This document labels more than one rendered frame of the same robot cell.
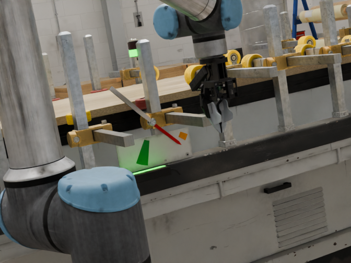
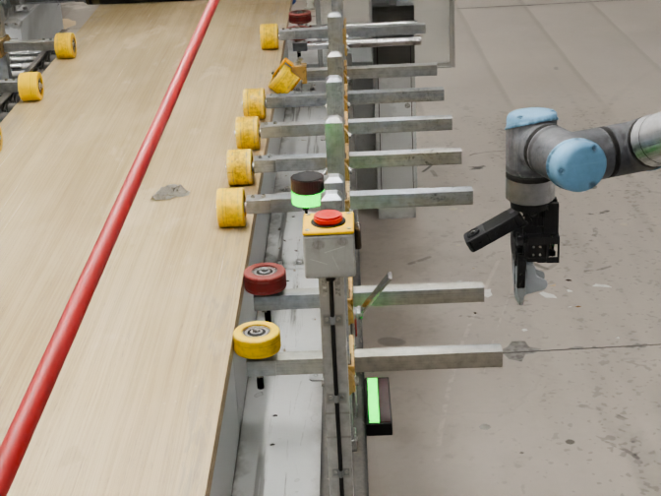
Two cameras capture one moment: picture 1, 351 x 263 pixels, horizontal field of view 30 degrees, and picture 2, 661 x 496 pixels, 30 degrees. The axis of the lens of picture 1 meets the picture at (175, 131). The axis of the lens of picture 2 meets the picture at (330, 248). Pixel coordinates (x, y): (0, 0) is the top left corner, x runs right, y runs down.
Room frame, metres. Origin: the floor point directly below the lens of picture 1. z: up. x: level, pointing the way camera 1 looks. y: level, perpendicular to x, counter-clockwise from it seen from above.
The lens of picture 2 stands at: (1.18, 1.92, 1.85)
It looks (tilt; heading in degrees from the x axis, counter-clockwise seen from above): 23 degrees down; 297
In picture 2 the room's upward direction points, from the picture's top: 3 degrees counter-clockwise
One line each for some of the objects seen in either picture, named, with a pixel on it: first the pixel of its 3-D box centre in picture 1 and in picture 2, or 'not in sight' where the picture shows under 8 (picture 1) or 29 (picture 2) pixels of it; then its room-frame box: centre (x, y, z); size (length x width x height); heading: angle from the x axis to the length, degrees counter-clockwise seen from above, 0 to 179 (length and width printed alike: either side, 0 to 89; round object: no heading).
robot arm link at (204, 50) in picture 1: (211, 49); (529, 187); (1.80, -0.13, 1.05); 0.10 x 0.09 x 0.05; 115
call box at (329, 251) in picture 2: not in sight; (330, 247); (1.89, 0.52, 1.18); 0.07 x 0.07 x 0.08; 25
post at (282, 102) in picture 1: (278, 72); (338, 181); (2.32, -0.40, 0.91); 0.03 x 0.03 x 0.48; 25
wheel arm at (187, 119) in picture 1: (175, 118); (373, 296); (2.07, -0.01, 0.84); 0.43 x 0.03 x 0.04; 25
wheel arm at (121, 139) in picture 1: (102, 135); (374, 360); (1.96, 0.22, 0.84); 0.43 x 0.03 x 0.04; 25
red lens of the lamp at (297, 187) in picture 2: (137, 44); (307, 182); (2.15, 0.08, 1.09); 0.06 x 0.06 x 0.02
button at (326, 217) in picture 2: not in sight; (328, 219); (1.89, 0.52, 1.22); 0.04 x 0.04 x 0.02
